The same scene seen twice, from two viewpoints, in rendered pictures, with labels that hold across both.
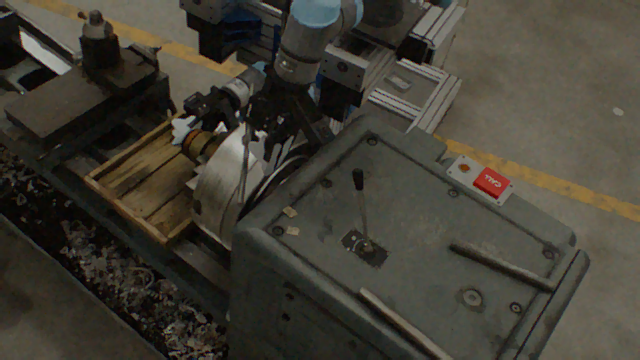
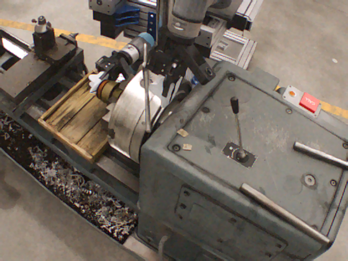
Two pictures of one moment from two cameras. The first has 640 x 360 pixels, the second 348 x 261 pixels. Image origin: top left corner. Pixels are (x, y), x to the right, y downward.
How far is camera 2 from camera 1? 27 cm
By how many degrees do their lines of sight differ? 4
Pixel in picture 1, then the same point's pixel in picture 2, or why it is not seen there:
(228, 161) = (132, 99)
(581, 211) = not seen: hidden behind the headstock
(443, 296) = (293, 182)
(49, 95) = (17, 71)
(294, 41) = (184, 8)
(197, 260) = (112, 169)
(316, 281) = (209, 182)
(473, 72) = (260, 38)
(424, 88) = (236, 47)
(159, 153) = (80, 99)
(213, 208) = (123, 133)
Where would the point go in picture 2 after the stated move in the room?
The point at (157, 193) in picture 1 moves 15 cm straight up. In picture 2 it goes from (81, 125) to (77, 100)
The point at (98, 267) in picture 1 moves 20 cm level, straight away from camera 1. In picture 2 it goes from (51, 174) to (39, 142)
